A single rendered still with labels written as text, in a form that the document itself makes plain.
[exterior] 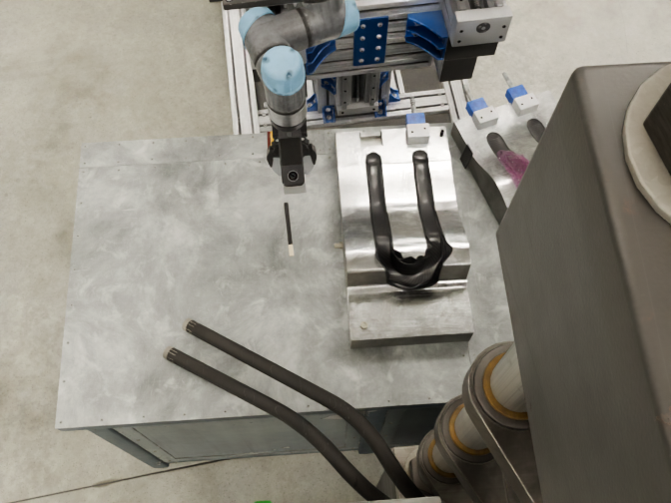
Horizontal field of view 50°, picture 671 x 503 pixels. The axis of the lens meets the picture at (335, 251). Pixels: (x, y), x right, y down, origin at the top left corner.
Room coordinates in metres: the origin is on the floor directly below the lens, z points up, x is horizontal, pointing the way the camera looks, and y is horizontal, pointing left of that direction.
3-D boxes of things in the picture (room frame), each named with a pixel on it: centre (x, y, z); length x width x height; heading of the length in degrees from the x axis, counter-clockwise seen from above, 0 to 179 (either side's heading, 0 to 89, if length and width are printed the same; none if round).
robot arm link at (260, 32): (0.91, 0.12, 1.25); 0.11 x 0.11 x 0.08; 23
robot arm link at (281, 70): (0.82, 0.09, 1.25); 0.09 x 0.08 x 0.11; 23
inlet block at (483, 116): (1.04, -0.34, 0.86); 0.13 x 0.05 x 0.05; 21
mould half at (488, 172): (0.81, -0.50, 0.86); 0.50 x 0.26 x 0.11; 21
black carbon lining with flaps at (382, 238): (0.72, -0.15, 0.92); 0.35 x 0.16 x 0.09; 4
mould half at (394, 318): (0.70, -0.15, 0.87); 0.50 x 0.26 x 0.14; 4
